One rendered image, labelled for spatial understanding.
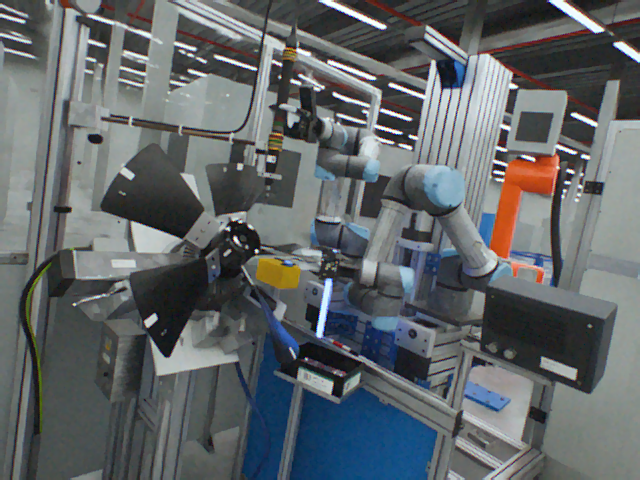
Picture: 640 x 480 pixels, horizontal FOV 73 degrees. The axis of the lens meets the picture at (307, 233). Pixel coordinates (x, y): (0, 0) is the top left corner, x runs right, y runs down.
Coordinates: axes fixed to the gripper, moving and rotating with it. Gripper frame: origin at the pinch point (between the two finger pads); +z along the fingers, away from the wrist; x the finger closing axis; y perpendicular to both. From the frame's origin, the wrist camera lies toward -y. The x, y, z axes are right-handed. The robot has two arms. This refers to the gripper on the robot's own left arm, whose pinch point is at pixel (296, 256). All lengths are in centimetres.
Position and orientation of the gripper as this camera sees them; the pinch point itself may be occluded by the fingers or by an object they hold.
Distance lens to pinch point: 131.5
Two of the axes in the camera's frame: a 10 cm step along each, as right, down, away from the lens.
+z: -9.7, -1.8, 1.5
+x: -1.5, 9.7, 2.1
